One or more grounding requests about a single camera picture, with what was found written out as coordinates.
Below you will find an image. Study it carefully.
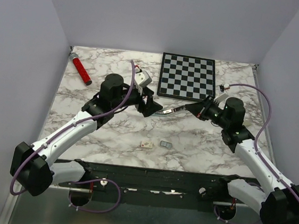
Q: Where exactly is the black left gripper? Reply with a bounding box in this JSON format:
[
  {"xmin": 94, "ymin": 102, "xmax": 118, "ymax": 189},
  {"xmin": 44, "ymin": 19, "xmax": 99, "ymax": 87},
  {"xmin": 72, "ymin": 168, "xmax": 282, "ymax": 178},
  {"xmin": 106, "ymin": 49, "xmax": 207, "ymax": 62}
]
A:
[{"xmin": 111, "ymin": 83, "xmax": 165, "ymax": 119}]

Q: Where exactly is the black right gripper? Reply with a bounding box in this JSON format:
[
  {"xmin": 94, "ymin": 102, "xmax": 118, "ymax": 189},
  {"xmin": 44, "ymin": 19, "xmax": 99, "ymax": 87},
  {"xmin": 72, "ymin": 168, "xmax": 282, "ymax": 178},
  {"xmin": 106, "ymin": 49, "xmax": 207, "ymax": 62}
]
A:
[{"xmin": 184, "ymin": 92, "xmax": 232, "ymax": 129}]

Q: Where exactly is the white staple box sleeve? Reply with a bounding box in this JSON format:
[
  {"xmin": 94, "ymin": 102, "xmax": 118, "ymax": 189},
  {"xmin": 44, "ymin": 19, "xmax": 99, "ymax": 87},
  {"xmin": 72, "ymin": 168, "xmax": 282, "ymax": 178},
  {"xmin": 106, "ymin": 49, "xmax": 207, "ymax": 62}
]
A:
[{"xmin": 140, "ymin": 141, "xmax": 153, "ymax": 148}]

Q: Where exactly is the staple tray with staples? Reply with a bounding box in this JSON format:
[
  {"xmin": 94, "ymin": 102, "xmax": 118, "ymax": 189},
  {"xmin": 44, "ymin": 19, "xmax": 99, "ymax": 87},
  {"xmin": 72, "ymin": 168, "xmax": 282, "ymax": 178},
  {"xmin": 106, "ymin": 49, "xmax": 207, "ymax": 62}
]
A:
[{"xmin": 160, "ymin": 140, "xmax": 172, "ymax": 149}]

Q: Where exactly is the light blue stapler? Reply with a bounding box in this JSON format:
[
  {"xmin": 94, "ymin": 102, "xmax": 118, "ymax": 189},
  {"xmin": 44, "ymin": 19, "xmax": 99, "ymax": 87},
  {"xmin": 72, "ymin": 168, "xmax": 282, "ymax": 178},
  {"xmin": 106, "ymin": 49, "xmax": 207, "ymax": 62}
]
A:
[{"xmin": 152, "ymin": 105, "xmax": 186, "ymax": 117}]

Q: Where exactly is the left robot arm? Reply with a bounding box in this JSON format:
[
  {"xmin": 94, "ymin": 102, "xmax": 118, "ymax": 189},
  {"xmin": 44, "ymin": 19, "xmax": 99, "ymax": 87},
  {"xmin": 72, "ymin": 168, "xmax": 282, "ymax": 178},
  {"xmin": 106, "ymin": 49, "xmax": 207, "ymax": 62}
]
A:
[{"xmin": 10, "ymin": 72, "xmax": 162, "ymax": 196}]

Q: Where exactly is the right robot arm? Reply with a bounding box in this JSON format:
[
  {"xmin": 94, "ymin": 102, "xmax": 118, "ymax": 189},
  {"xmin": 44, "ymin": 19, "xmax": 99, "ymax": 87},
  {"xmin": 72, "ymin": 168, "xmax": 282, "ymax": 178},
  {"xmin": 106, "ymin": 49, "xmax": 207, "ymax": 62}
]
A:
[{"xmin": 185, "ymin": 97, "xmax": 299, "ymax": 224}]

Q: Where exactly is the grey green stapler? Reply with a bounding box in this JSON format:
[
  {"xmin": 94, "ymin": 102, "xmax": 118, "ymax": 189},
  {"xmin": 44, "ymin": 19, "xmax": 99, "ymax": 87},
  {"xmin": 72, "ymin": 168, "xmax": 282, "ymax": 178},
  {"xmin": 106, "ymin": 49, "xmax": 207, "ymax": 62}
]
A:
[{"xmin": 243, "ymin": 121, "xmax": 251, "ymax": 127}]

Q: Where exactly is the black grey chessboard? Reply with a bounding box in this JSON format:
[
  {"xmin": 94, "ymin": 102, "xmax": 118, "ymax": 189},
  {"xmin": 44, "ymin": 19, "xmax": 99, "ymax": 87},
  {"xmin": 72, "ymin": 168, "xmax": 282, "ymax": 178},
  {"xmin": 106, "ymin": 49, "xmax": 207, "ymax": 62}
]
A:
[{"xmin": 156, "ymin": 53, "xmax": 216, "ymax": 102}]

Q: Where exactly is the red glitter toy microphone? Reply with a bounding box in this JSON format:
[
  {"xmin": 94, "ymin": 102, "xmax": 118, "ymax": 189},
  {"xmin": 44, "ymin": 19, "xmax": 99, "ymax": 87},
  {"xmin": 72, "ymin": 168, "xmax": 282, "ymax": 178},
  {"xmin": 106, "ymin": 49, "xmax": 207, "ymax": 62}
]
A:
[{"xmin": 69, "ymin": 53, "xmax": 92, "ymax": 86}]

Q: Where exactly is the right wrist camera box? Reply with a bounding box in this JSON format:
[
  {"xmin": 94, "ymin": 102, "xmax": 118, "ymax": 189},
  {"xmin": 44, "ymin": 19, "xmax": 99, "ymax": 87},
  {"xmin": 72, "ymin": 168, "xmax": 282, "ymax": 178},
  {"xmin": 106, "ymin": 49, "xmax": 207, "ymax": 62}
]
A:
[{"xmin": 214, "ymin": 84, "xmax": 230, "ymax": 104}]

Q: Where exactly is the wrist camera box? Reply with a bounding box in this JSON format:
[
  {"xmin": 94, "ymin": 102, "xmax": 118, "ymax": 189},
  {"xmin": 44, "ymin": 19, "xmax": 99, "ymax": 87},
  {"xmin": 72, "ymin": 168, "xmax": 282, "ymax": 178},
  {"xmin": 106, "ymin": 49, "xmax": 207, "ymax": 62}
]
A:
[
  {"xmin": 134, "ymin": 67, "xmax": 152, "ymax": 89},
  {"xmin": 214, "ymin": 84, "xmax": 230, "ymax": 104}
]

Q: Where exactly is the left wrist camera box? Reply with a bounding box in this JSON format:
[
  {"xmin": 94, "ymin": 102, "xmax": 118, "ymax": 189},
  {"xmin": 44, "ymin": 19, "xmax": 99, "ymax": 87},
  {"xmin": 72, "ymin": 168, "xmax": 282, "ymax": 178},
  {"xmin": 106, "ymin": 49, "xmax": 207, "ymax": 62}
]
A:
[{"xmin": 134, "ymin": 67, "xmax": 152, "ymax": 89}]

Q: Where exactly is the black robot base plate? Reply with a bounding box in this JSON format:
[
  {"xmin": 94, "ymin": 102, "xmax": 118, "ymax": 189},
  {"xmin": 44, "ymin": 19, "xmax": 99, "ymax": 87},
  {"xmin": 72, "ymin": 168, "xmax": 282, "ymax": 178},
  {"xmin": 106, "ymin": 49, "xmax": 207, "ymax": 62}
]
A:
[{"xmin": 24, "ymin": 154, "xmax": 285, "ymax": 221}]

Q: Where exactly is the aluminium rail frame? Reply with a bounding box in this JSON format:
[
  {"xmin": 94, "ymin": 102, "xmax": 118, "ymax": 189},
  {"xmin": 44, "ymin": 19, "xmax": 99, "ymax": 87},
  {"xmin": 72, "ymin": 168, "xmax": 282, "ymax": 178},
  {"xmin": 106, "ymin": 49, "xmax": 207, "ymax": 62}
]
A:
[{"xmin": 50, "ymin": 179, "xmax": 248, "ymax": 210}]

